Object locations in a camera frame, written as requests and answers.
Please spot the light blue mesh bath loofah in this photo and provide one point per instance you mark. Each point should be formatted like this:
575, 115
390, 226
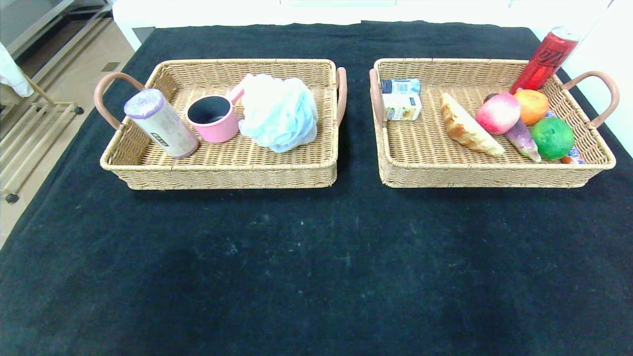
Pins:
279, 113

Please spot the pink saucepan with dark inside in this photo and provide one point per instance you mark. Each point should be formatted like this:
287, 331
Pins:
215, 126

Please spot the golden striped croissant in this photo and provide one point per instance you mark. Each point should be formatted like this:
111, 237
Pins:
467, 131

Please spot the purple bag roll grey label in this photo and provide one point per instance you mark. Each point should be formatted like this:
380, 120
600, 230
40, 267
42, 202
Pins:
163, 126

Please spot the pink red peach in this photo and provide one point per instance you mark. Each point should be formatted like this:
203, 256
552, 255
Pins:
498, 112

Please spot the purple eggplant with green stem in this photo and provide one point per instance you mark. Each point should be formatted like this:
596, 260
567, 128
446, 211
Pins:
524, 141

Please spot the white yellow juice box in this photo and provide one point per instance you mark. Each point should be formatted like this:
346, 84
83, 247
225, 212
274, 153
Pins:
401, 107

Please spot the black table cloth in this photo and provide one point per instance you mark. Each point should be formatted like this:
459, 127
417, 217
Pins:
247, 272

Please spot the dark blue drink carton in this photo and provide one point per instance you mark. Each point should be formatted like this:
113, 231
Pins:
400, 86

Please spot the orange fruit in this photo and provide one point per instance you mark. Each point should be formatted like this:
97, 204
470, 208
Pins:
535, 105

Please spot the green round citrus fruit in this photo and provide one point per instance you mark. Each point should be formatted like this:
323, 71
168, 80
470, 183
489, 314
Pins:
554, 138

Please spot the white furniture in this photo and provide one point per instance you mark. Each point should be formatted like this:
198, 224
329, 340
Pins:
138, 15

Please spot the red soda can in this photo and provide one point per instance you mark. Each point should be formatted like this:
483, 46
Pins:
544, 59

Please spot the colourful snack packet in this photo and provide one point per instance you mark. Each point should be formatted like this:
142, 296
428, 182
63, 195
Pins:
573, 158

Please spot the wooden rack on castors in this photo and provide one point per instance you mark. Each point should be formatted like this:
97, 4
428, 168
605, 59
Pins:
54, 104

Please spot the white hanging cloth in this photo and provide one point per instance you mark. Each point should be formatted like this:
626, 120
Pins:
12, 74

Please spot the grey metal shelf frame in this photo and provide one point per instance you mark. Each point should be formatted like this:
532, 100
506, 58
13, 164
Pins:
44, 24

